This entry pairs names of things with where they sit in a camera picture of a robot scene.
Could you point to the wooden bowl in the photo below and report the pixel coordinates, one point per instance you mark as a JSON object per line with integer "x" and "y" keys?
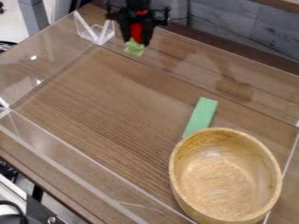
{"x": 226, "y": 177}

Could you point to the clear acrylic tray enclosure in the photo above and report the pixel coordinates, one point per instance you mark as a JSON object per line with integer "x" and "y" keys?
{"x": 91, "y": 118}

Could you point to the black metal bracket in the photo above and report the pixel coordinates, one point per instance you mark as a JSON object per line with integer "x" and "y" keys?
{"x": 39, "y": 214}

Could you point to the red plush strawberry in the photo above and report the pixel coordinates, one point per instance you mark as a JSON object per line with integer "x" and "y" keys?
{"x": 134, "y": 46}

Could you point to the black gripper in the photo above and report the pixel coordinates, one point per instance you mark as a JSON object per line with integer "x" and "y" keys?
{"x": 150, "y": 18}

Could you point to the grey table leg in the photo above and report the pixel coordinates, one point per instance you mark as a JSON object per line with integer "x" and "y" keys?
{"x": 34, "y": 15}

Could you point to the green rectangular block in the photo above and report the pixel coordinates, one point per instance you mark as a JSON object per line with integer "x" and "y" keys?
{"x": 202, "y": 116}

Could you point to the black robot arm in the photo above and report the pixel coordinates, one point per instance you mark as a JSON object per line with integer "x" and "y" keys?
{"x": 136, "y": 4}

